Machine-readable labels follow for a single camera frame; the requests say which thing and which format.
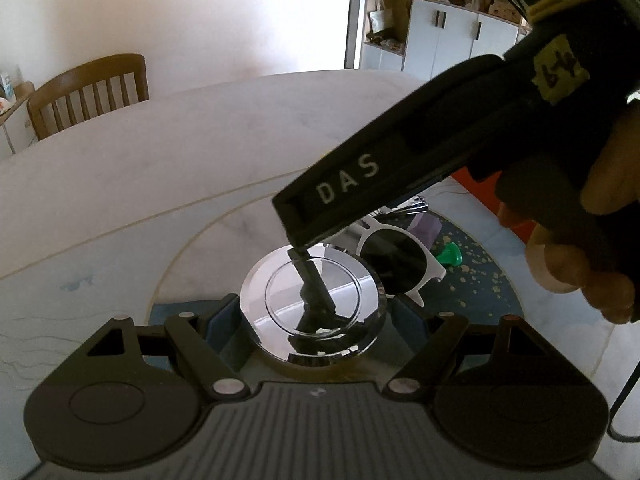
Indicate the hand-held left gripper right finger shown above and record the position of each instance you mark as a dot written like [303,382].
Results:
[407,314]

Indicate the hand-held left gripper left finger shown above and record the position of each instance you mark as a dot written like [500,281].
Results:
[222,319]

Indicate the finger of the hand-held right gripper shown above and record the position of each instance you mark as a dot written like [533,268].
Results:
[312,280]

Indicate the round chrome compact mirror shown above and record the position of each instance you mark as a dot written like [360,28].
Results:
[277,310]

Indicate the red tin box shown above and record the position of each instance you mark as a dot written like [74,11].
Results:
[465,187]

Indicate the person's right hand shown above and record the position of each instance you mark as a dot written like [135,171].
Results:
[620,200]

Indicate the green plastic piece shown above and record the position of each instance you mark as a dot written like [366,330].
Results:
[449,255]

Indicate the white sunglasses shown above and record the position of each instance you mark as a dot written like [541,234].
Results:
[375,232]

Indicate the translucent purple block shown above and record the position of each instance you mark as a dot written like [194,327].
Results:
[425,227]

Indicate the white tote bag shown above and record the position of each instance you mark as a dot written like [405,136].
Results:
[381,17]

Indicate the wooden chair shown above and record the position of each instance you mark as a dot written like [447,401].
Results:
[85,95]

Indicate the wooden sideboard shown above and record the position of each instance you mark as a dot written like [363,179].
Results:
[12,120]

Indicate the grey wall cabinet unit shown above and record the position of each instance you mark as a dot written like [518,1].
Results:
[450,25]

